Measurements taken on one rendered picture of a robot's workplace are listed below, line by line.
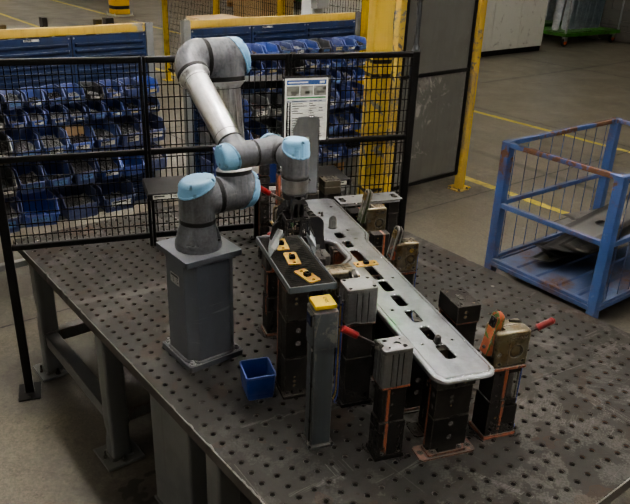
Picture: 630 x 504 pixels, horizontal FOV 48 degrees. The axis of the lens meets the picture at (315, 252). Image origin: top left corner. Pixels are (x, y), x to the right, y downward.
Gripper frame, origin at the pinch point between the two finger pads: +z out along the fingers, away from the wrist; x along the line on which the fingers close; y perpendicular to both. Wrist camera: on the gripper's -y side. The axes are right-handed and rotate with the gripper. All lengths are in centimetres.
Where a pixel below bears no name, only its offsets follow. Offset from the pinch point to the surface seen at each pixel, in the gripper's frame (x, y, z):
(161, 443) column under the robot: -41, -28, 86
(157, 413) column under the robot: -41, -29, 73
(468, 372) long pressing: 39, 44, 17
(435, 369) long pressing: 30, 41, 17
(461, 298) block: 52, 10, 15
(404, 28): 153, -320, -23
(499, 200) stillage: 171, -181, 60
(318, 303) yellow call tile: 1.1, 28.1, 1.5
